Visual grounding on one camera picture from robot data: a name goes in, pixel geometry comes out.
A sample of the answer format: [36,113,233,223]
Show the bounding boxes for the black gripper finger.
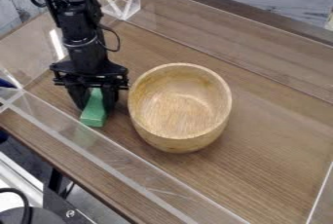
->
[102,87,119,113]
[67,85,90,110]

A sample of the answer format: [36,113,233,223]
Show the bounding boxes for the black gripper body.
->
[50,39,129,90]

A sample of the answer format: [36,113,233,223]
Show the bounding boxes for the green rectangular block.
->
[79,89,107,128]

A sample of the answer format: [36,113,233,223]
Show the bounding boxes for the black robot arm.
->
[32,0,129,112]

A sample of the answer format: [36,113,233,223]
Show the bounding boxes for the brown wooden bowl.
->
[127,62,233,153]

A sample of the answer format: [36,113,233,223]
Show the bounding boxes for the blue object at edge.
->
[0,78,16,89]

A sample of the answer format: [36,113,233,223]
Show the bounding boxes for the black table leg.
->
[48,168,64,194]

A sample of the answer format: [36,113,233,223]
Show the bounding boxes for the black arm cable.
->
[98,22,122,53]

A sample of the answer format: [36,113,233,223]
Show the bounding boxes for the clear acrylic corner bracket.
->
[98,0,141,20]

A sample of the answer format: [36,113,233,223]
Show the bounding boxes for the black cable loop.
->
[0,188,31,224]

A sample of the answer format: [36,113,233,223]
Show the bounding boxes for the grey metal base plate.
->
[43,188,96,224]

